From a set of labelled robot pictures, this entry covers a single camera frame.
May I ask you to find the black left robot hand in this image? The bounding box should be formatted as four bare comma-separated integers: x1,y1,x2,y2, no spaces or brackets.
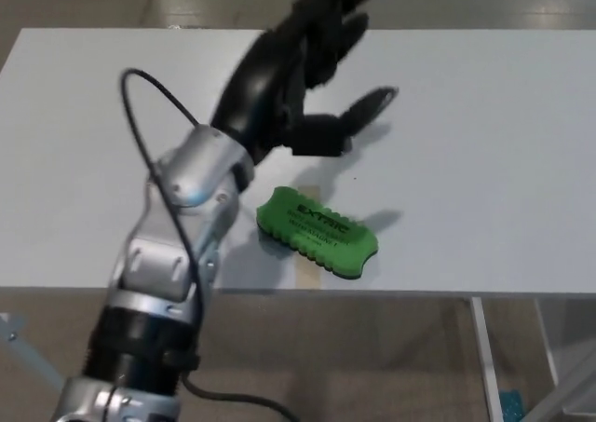
209,0,400,167

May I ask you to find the green whiteboard eraser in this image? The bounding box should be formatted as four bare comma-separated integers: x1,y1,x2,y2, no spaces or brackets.
255,185,379,282

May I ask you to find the beige masking tape strip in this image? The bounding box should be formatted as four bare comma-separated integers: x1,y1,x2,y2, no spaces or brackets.
296,184,323,292

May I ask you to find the white table leg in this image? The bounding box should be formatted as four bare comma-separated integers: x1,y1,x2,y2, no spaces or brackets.
532,298,561,391
469,296,504,422

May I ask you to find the teal perforated object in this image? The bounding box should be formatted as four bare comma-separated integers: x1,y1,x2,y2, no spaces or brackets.
499,386,526,422

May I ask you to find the grey metal bar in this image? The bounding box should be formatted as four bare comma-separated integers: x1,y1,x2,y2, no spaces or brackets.
535,364,596,422

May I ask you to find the grey metal stand frame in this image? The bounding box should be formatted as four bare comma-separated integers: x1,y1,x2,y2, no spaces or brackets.
0,311,65,396

